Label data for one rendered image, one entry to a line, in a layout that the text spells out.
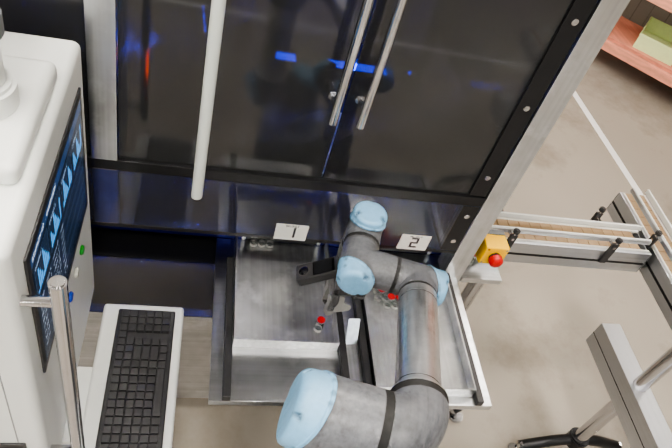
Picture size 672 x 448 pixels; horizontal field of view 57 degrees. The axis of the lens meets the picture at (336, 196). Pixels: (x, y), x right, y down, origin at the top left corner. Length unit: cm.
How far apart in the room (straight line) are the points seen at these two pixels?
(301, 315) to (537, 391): 153
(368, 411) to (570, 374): 223
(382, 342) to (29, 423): 84
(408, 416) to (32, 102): 71
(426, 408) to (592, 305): 252
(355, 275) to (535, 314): 207
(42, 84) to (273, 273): 87
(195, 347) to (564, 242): 122
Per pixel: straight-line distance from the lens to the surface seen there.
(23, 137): 98
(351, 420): 91
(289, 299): 167
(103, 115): 140
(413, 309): 115
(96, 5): 126
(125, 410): 155
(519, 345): 304
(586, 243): 217
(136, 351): 162
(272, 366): 156
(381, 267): 123
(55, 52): 120
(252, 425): 246
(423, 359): 106
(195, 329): 200
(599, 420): 262
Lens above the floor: 223
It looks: 43 degrees down
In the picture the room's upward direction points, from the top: 19 degrees clockwise
